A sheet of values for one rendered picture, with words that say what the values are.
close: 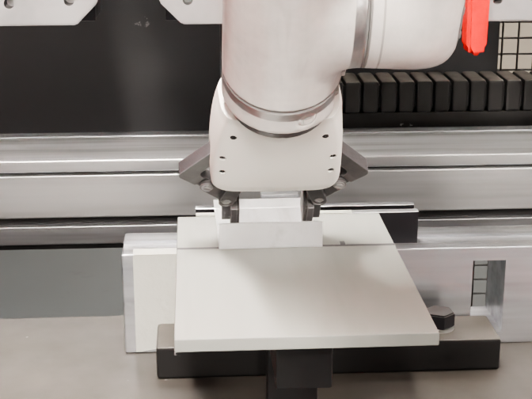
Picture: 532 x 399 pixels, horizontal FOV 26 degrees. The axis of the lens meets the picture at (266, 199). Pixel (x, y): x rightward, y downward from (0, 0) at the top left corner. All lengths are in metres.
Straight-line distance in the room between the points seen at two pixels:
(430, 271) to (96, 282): 2.65
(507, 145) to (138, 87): 0.49
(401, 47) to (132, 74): 0.82
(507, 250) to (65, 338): 0.41
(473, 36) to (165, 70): 0.65
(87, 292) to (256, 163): 2.72
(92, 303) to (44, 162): 2.22
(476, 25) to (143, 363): 0.41
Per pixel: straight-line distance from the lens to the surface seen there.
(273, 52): 0.73
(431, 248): 1.04
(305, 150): 0.85
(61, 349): 1.08
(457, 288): 1.06
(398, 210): 1.04
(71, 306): 3.47
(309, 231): 0.94
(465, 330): 1.04
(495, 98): 1.44
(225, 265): 0.91
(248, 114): 0.79
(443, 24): 0.74
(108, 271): 3.72
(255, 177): 0.88
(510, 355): 1.07
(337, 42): 0.73
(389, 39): 0.74
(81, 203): 1.28
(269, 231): 0.94
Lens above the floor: 1.32
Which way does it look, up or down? 17 degrees down
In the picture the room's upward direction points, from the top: straight up
